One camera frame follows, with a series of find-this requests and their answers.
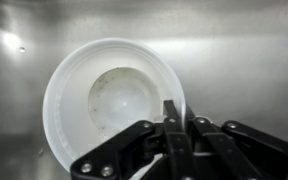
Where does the stainless steel sink basin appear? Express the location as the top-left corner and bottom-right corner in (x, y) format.
(0, 0), (288, 180)

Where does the white plastic bowl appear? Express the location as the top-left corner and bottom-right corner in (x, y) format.
(42, 37), (187, 180)

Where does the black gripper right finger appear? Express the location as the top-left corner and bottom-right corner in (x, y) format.
(183, 105), (288, 180)

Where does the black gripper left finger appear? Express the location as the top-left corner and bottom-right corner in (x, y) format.
(69, 99), (198, 180)

